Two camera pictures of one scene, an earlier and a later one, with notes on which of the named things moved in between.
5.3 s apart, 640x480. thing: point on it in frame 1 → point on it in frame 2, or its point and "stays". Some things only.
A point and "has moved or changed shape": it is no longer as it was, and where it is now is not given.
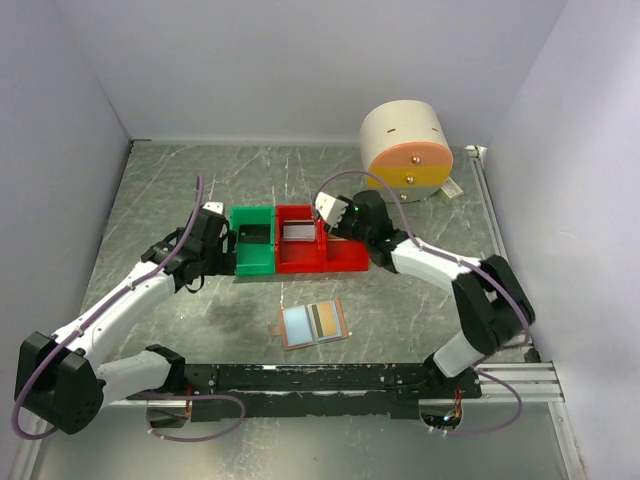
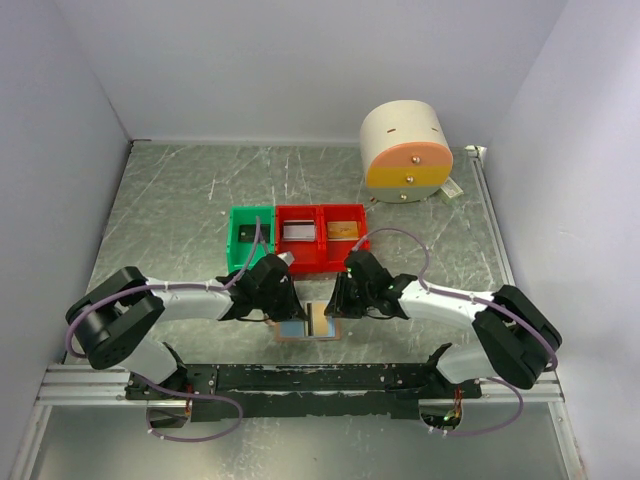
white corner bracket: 476,153 stays
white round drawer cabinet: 406,144 stays
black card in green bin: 254,233 stays
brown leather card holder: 311,324 has moved or changed shape
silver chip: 302,230 stays
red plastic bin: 299,240 stays
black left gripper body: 218,262 → 280,303
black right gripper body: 348,228 → 363,296
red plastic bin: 342,254 stays
